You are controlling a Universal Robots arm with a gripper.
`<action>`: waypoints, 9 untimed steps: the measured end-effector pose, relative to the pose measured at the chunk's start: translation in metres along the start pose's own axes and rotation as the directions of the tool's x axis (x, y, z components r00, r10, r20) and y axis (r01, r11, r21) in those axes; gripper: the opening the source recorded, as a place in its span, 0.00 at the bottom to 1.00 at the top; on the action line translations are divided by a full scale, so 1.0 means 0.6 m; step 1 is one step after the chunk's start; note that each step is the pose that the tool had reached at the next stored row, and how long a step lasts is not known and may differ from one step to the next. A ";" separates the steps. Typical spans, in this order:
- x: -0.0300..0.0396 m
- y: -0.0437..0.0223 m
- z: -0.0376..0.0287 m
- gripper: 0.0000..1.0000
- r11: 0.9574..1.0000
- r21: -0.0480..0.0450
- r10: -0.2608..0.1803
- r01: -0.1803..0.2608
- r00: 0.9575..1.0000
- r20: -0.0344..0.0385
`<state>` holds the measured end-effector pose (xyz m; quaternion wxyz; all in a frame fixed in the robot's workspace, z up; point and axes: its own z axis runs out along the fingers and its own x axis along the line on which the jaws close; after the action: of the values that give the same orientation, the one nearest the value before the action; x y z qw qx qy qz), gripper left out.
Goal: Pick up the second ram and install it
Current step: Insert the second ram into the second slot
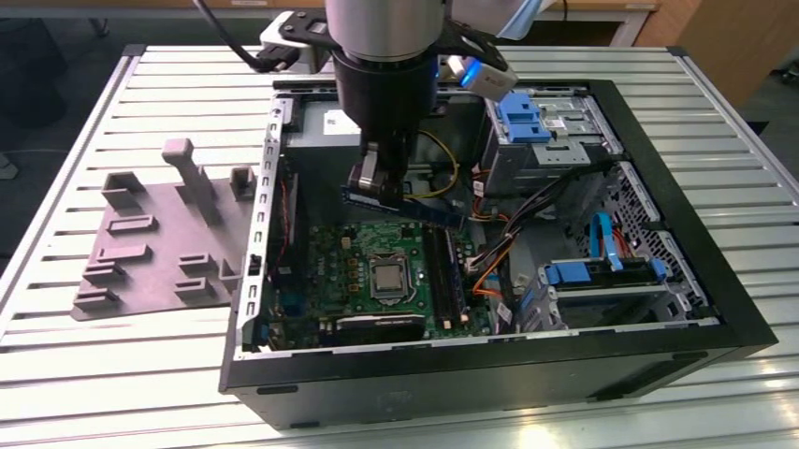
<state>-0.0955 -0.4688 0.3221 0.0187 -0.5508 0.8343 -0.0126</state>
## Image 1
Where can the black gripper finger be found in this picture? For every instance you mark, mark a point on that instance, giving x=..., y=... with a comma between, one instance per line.
x=393, y=182
x=364, y=180

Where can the metal disk bay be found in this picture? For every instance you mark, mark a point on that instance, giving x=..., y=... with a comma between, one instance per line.
x=611, y=294

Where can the hard disk in blue carrier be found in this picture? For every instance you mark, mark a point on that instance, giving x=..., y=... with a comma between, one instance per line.
x=573, y=273

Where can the silver CPU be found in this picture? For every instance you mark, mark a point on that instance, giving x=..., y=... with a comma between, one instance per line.
x=389, y=277

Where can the CPU socket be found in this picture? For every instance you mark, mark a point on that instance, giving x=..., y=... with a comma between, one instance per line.
x=389, y=258

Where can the grey parts rack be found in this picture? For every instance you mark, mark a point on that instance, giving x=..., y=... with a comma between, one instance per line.
x=161, y=224

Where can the black graphics card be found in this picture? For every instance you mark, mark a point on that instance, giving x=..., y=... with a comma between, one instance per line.
x=375, y=323

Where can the grey power supply unit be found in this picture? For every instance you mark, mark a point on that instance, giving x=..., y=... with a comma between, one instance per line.
x=317, y=178

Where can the blue plastic drive latch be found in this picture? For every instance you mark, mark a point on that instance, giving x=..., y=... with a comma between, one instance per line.
x=524, y=126

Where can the black PC case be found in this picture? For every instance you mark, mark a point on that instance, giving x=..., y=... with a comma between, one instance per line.
x=499, y=383

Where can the white framed desk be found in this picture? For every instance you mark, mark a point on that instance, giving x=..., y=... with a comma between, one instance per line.
x=631, y=25

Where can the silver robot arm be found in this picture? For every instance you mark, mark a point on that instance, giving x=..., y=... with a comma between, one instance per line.
x=380, y=28

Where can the wooden cabinet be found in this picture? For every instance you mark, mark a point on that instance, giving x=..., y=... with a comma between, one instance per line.
x=736, y=47

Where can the locking lever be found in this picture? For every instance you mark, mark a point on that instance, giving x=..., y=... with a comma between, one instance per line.
x=412, y=290

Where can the green motherboard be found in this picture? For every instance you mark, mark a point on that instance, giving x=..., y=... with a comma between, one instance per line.
x=336, y=290

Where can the black RAM slot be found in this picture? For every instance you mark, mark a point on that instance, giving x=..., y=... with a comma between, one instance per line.
x=433, y=280

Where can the metal drive cage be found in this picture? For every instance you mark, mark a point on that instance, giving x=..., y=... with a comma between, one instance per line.
x=561, y=154

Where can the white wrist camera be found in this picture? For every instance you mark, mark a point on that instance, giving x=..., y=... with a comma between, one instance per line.
x=492, y=84
x=274, y=33

